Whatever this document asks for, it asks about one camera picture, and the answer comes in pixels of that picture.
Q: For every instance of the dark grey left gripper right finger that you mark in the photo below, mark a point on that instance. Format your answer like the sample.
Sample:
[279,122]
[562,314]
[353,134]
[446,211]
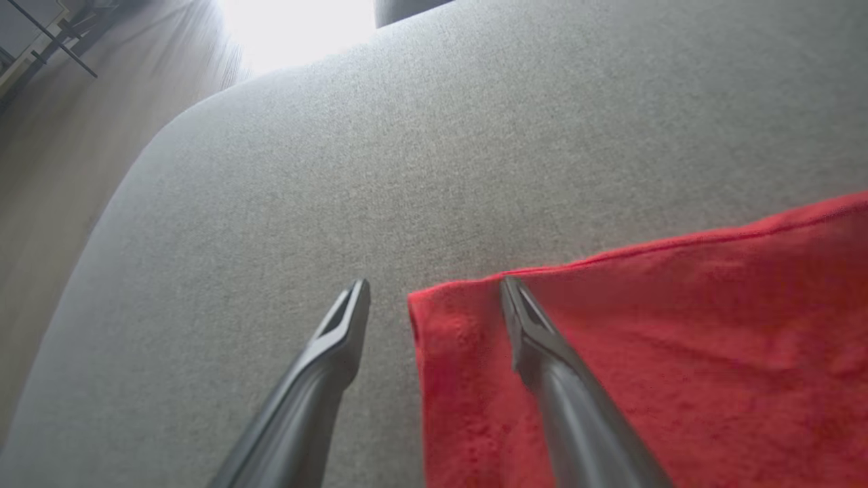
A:
[583,434]

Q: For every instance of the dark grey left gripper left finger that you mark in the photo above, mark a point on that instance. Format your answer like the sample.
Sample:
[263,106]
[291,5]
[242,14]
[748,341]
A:
[305,420]

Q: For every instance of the red Bulls 23 jersey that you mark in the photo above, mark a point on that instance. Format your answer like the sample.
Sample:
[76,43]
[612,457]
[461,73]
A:
[712,339]

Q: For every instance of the grey fabric sofa seat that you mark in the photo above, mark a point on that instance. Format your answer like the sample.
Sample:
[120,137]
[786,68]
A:
[407,169]

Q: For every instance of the grey fabric sofa backrest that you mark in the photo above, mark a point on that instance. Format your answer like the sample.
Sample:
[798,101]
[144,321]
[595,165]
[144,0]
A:
[407,8]

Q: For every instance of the black metal frame furniture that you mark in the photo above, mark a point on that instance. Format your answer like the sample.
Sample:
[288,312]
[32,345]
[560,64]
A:
[53,39]

